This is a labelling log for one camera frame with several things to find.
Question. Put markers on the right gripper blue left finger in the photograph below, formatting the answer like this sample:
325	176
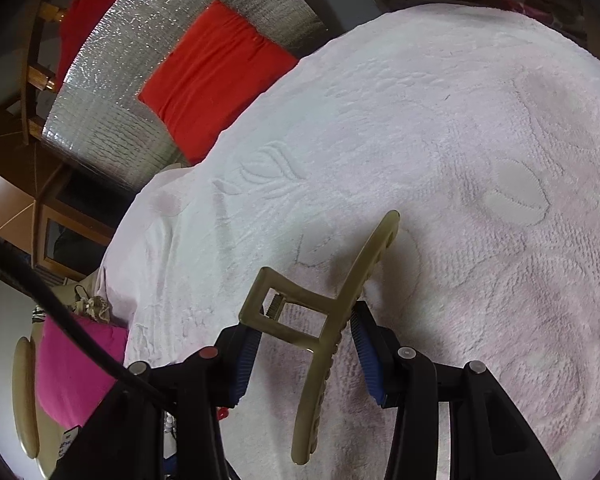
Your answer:
241	354

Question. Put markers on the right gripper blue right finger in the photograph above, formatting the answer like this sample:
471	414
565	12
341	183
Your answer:
370	348

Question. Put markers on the beige hair claw clip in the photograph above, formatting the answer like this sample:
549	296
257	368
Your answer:
269	294

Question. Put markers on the crumpled beige cloth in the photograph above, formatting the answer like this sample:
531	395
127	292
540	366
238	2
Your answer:
94	307

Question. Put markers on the magenta pillow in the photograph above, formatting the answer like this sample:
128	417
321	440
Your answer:
68	385

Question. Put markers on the beige leather sofa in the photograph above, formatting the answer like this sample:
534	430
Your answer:
39	435

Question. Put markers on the wooden pillar cabinet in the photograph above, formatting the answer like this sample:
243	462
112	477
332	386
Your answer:
59	217

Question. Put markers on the white pink bedspread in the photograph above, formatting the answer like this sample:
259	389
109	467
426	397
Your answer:
481	128

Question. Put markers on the silver insulation mat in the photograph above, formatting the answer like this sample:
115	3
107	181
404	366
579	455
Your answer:
98	123

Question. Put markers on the red cushion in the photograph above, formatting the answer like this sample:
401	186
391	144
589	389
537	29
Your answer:
218	68

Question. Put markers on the wooden stair railing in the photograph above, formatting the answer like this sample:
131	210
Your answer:
34	77

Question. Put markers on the red blanket on railing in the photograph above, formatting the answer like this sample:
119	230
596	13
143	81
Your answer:
77	25

